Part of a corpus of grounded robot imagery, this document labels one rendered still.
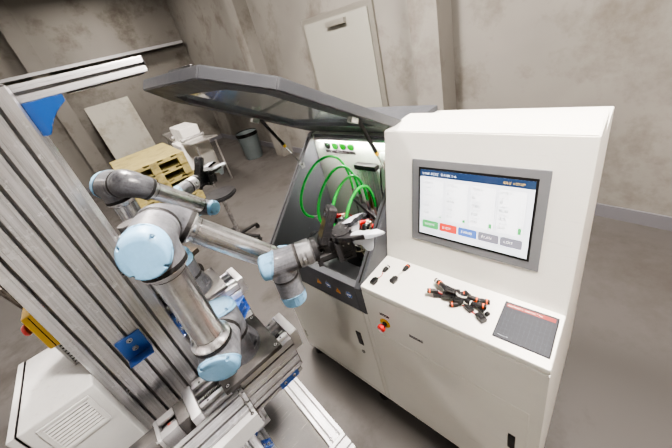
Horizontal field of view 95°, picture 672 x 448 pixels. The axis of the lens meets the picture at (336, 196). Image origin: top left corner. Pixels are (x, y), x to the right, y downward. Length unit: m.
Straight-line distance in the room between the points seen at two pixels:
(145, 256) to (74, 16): 8.65
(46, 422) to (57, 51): 8.34
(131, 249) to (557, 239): 1.18
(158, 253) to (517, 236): 1.07
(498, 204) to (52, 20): 8.98
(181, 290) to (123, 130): 7.96
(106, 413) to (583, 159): 1.61
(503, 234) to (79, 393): 1.41
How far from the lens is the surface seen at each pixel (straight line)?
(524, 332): 1.25
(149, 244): 0.80
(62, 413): 1.32
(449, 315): 1.26
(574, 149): 1.12
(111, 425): 1.40
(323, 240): 0.86
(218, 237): 0.96
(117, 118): 8.80
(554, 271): 1.25
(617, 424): 2.31
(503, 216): 1.20
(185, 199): 1.56
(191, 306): 0.93
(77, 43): 9.22
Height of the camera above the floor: 1.96
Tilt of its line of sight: 28 degrees down
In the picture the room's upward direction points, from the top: 15 degrees counter-clockwise
